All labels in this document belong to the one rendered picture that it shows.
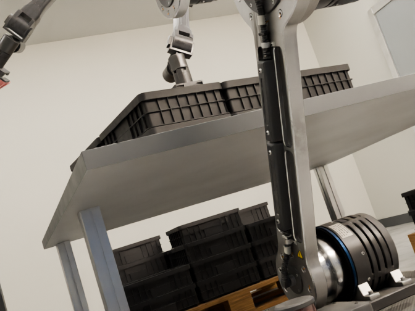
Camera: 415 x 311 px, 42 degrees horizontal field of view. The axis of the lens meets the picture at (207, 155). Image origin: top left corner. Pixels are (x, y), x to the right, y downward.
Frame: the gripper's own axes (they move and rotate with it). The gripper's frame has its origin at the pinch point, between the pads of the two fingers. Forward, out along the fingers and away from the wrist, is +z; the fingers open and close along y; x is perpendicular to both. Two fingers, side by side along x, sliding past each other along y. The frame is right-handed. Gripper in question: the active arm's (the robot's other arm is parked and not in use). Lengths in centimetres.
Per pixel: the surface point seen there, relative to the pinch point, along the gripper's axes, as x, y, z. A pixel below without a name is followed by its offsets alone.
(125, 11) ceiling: -296, -109, -194
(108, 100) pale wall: -340, -81, -124
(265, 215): -172, -111, 34
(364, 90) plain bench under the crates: 56, -18, 19
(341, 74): 0, -63, -3
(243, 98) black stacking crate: 5.9, -15.6, 0.5
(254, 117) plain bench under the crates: 54, 13, 19
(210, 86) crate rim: 8.5, -4.3, -4.5
